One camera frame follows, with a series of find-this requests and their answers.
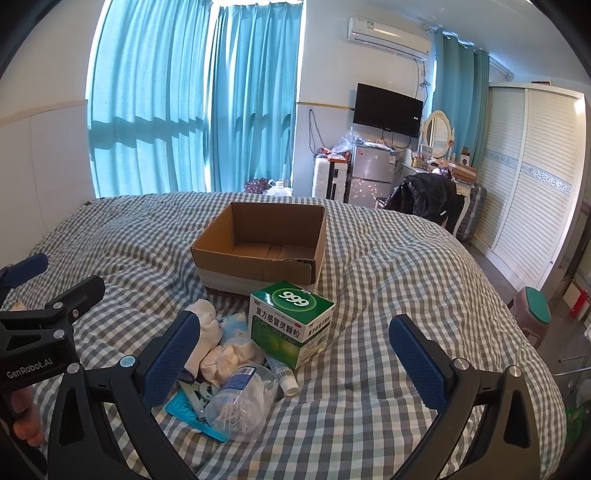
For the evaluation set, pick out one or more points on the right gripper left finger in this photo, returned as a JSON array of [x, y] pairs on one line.
[[82, 444]]

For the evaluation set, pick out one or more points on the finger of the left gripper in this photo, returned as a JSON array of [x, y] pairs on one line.
[[75, 302], [12, 276]]

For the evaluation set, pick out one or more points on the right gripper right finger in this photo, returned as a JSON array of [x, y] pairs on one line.
[[505, 445]]

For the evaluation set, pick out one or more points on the blue pill blister pack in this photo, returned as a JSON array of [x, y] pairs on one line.
[[180, 408]]

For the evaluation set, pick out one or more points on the pale green plastic pliers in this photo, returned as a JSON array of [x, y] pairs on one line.
[[199, 394]]

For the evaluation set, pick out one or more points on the white lace sock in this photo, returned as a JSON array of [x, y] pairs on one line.
[[210, 333]]

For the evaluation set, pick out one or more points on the clear cotton swab jar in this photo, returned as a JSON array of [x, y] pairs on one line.
[[239, 409]]

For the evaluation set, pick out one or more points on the blue tissue pack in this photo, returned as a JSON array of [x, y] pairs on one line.
[[234, 328]]

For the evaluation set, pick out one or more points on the green 999 medicine box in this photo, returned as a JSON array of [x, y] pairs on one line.
[[289, 323]]

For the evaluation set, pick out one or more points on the person's left hand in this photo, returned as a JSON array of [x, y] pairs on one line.
[[27, 426]]

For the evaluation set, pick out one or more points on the green top plastic stool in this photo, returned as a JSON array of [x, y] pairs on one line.
[[532, 313]]

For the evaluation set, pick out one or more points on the checkered bed cover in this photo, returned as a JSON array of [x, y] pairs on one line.
[[358, 415]]

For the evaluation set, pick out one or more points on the brown cardboard box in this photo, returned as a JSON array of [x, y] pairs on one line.
[[252, 245]]

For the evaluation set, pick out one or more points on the white louvered wardrobe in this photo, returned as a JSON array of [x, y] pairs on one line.
[[533, 170]]

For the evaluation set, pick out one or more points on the blue curtain left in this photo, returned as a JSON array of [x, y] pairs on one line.
[[146, 111]]

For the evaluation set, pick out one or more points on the blue curtain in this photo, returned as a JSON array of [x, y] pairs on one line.
[[146, 111], [253, 93], [462, 92]]

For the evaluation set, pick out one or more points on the black jacket on chair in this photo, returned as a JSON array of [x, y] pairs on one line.
[[429, 196]]

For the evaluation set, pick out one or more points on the blue curtain middle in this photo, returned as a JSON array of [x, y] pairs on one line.
[[253, 93]]

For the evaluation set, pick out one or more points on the silver mini fridge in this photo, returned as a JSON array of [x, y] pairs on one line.
[[371, 177]]

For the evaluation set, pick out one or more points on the oval vanity mirror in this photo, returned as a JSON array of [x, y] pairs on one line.
[[437, 135]]

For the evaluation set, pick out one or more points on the blue curtain right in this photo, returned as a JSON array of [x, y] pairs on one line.
[[462, 92]]

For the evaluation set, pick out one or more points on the white air conditioner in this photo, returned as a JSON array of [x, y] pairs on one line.
[[388, 38]]

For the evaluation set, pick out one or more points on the black wall television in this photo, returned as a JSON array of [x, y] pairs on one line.
[[387, 110]]

